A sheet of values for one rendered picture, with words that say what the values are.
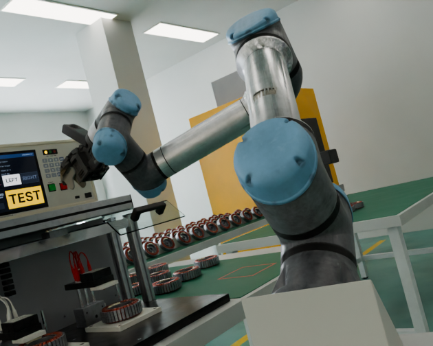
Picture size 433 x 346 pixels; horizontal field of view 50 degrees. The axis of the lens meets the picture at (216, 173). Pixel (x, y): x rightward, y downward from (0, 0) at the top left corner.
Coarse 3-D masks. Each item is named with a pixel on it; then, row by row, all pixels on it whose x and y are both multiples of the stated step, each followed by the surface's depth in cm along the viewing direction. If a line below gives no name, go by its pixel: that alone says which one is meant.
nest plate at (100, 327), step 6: (144, 312) 127; (150, 312) 126; (156, 312) 128; (132, 318) 124; (138, 318) 123; (144, 318) 124; (96, 324) 128; (102, 324) 126; (108, 324) 124; (114, 324) 122; (120, 324) 120; (126, 324) 119; (132, 324) 121; (90, 330) 125; (96, 330) 124; (102, 330) 122; (108, 330) 120; (114, 330) 119; (120, 330) 118
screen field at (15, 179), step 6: (12, 174) 127; (18, 174) 128; (24, 174) 129; (30, 174) 131; (36, 174) 132; (6, 180) 125; (12, 180) 126; (18, 180) 127; (24, 180) 129; (30, 180) 130; (36, 180) 132
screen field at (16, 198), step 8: (8, 192) 125; (16, 192) 126; (24, 192) 128; (32, 192) 130; (40, 192) 132; (8, 200) 124; (16, 200) 126; (24, 200) 127; (32, 200) 129; (40, 200) 131
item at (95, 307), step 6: (84, 306) 135; (90, 306) 135; (96, 306) 136; (102, 306) 138; (78, 312) 134; (84, 312) 133; (90, 312) 134; (96, 312) 136; (78, 318) 134; (84, 318) 133; (90, 318) 134; (96, 318) 135; (78, 324) 135; (84, 324) 133; (90, 324) 133
